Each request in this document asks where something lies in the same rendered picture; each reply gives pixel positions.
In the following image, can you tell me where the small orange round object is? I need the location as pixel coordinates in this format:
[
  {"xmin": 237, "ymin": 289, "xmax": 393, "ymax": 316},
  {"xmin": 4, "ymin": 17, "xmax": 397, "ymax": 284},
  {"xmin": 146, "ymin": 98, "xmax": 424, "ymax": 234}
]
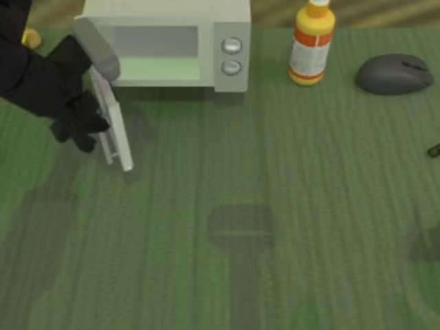
[{"xmin": 21, "ymin": 27, "xmax": 43, "ymax": 49}]

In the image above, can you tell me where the white microwave oven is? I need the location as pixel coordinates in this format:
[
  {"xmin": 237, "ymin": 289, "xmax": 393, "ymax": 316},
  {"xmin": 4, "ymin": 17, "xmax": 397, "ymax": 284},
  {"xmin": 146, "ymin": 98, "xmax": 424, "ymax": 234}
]
[{"xmin": 77, "ymin": 0, "xmax": 254, "ymax": 173}]

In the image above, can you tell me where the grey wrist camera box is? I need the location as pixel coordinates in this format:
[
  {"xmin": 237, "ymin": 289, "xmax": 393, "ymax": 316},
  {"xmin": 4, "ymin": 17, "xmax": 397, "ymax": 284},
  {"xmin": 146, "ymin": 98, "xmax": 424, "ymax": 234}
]
[{"xmin": 71, "ymin": 16, "xmax": 121, "ymax": 83}]

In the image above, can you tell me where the dark grey computer mouse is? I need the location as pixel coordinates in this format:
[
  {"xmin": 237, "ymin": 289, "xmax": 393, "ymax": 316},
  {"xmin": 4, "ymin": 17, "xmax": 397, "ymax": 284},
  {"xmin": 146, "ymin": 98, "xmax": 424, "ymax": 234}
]
[{"xmin": 355, "ymin": 53, "xmax": 435, "ymax": 96}]

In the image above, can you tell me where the yellow bottle with orange label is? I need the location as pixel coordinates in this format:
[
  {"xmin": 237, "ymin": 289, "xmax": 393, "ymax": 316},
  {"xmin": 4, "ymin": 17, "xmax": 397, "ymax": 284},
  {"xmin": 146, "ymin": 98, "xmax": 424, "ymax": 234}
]
[{"xmin": 287, "ymin": 0, "xmax": 337, "ymax": 87}]

